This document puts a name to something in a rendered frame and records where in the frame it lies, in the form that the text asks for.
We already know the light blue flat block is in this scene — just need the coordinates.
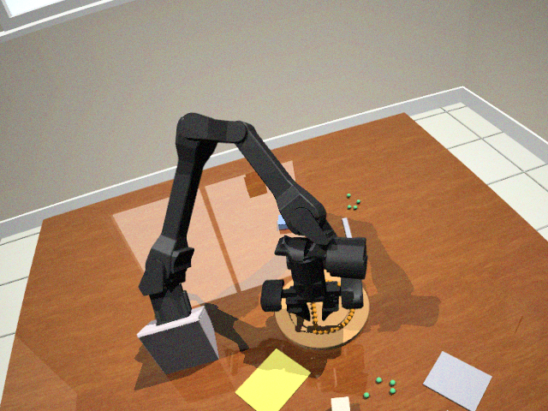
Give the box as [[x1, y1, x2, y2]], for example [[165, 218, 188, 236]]
[[278, 215, 288, 229]]

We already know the pale yellow rectangular card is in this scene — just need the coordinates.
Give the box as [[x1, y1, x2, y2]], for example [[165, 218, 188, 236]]
[[235, 348, 311, 411]]

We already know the white rectangular sheet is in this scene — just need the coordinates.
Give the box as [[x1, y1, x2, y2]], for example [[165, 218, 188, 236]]
[[423, 351, 492, 411]]

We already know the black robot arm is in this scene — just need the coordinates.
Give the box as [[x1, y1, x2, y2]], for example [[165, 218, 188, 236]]
[[139, 112, 368, 326]]

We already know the tan round board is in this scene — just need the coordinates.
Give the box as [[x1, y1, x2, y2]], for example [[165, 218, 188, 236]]
[[275, 288, 370, 350]]

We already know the white flat bar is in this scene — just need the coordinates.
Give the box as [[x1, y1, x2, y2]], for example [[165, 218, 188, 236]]
[[342, 218, 352, 238]]

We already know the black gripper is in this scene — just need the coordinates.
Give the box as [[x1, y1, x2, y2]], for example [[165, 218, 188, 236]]
[[260, 268, 364, 322]]

